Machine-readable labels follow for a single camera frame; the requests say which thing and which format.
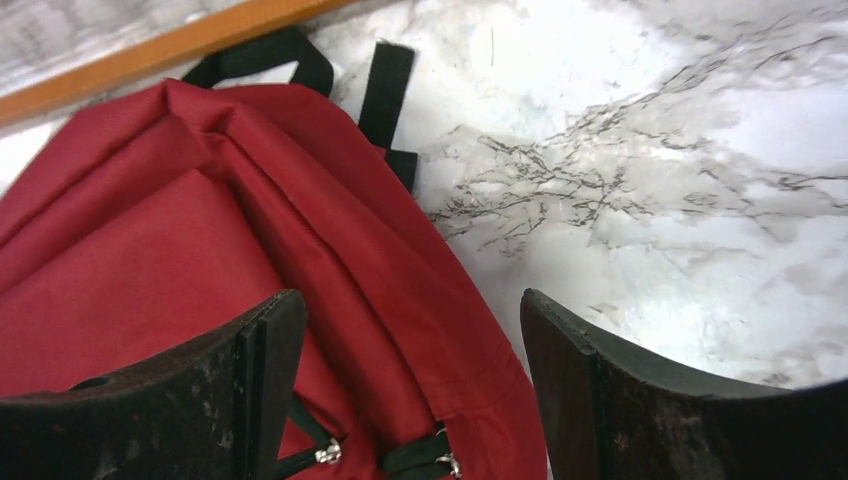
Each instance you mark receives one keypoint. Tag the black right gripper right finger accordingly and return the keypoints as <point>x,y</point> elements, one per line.
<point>612,409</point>

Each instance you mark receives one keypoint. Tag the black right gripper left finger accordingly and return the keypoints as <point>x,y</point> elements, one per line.
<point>214,407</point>

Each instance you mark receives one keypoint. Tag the red backpack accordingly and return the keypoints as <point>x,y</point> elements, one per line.
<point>156,217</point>

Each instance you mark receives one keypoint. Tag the wooden two-tier shelf rack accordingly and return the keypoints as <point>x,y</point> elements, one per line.
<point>212,32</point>

